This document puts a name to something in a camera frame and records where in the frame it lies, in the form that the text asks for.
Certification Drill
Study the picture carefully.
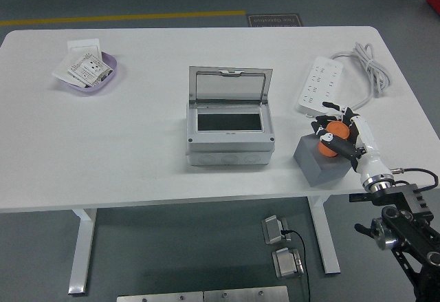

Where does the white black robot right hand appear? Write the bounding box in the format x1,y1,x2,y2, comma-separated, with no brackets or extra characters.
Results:
311,101,393,186

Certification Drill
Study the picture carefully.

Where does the grey junction box clear lid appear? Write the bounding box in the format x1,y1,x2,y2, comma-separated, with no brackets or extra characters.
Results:
185,66,276,168

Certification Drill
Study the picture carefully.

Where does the grey cube with round hole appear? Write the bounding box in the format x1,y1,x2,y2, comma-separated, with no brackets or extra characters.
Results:
293,133,358,188

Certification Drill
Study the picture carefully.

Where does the white power strip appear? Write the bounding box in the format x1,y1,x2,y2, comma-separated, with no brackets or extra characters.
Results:
297,56,345,116

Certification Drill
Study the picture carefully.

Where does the white table leg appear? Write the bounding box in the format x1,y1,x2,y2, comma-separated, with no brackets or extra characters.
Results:
307,195,341,275
67,208,98,296

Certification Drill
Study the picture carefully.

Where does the silver foot pedal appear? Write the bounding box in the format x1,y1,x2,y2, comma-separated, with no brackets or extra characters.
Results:
261,215,292,246
271,247,305,279

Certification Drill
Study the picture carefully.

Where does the black floor sign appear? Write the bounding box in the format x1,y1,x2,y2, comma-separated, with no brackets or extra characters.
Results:
245,13,305,28

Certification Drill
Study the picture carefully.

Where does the purple plastic tray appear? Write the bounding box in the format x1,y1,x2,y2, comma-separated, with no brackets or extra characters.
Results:
56,51,118,94

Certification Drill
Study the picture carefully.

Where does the white socket panel with print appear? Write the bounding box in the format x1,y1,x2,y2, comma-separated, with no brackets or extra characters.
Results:
67,53,113,88

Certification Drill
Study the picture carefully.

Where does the white plate under socket panel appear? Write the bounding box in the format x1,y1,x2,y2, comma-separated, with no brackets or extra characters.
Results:
52,52,87,88

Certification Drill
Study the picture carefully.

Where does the white power cord with plug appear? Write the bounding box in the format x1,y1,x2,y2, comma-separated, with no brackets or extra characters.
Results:
329,42,392,114

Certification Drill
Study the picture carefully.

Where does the black floor cable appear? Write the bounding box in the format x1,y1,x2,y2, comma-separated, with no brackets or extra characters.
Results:
280,228,311,302

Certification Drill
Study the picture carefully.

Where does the grey metal base plate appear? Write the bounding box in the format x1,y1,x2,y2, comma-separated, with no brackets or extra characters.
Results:
203,285,289,302
116,291,204,302

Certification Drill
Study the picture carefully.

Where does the blank white wall plate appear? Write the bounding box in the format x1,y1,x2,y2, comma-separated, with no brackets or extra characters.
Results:
67,39,103,58

